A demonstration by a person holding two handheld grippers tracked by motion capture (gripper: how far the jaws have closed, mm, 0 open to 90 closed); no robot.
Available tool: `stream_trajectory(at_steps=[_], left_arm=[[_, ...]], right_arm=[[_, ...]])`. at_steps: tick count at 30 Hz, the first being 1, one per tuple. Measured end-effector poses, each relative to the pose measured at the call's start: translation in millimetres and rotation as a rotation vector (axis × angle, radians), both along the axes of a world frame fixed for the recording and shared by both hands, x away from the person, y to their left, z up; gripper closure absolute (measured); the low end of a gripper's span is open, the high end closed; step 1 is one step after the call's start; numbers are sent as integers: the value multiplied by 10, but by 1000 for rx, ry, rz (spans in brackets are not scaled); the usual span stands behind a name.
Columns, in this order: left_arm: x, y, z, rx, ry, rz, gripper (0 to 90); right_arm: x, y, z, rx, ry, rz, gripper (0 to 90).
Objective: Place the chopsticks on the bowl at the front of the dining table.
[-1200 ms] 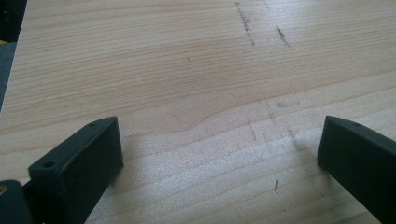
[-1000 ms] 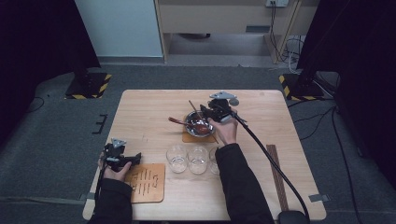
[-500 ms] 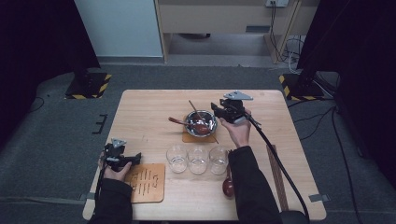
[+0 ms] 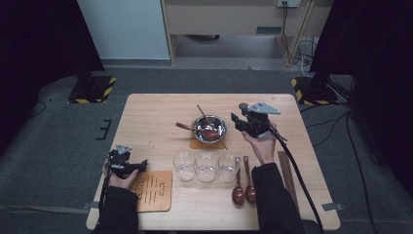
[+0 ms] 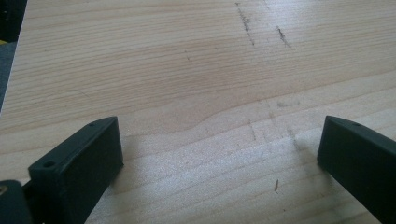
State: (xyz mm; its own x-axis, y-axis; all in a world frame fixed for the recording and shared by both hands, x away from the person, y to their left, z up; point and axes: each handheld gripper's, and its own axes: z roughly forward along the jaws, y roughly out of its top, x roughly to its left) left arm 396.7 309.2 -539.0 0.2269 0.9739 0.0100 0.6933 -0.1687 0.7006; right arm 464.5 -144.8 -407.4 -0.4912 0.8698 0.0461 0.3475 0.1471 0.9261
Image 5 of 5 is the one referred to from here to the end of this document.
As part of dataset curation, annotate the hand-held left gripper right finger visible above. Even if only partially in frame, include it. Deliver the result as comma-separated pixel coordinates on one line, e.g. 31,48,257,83
317,115,396,224

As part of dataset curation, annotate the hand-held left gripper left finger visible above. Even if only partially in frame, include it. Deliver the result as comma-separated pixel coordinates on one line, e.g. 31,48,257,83
27,116,124,224

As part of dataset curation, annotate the black striped stand base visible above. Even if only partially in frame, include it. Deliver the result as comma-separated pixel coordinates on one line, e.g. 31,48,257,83
0,0,28,44

